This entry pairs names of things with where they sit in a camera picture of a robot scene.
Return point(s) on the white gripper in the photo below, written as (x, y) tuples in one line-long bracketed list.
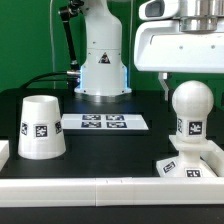
[(161, 47)]

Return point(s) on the white lamp bulb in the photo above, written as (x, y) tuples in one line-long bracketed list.
[(192, 101)]

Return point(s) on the white lamp base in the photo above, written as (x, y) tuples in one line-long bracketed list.
[(188, 162)]

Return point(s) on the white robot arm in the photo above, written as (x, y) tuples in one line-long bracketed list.
[(103, 74)]

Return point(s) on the white lamp shade cone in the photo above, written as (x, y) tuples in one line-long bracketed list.
[(41, 134)]

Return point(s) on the white marker tag plate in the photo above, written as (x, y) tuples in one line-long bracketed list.
[(103, 122)]

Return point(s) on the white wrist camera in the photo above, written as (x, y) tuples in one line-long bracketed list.
[(158, 9)]

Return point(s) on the white right wall rail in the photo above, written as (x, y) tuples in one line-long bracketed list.
[(214, 158)]

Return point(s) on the white wall rail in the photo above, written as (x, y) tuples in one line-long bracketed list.
[(110, 191), (214, 158), (4, 152)]

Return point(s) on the white front wall rail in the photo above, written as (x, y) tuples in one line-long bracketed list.
[(110, 191)]

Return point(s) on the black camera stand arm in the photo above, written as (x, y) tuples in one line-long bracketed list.
[(72, 9)]

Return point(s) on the white left wall rail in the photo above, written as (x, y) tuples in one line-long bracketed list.
[(4, 152)]

